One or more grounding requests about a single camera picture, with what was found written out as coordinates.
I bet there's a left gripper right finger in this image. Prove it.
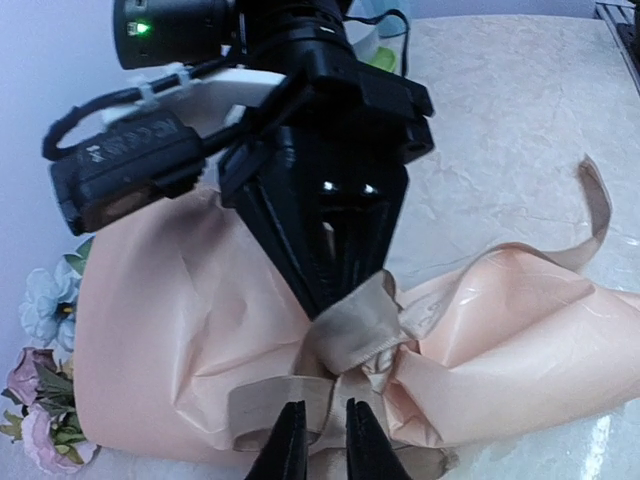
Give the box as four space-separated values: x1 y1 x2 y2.
346 398 411 480

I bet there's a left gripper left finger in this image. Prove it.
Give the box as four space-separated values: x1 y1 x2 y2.
245 401 308 480

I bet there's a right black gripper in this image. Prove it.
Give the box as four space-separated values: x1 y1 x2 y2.
219 34 433 319

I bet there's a tan ribbon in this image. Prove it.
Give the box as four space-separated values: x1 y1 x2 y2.
229 158 633 479

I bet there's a pink wrapping paper sheet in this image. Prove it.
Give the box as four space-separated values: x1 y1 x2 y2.
74 188 639 461

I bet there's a pink rose stem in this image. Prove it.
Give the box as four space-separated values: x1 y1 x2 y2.
1 347 99 475

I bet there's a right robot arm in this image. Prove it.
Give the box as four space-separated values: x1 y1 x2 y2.
113 1 434 318

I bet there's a green plate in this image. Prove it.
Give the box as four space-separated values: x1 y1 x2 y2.
369 47 398 74

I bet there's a light blue cup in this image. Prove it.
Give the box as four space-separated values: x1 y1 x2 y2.
349 0 411 38

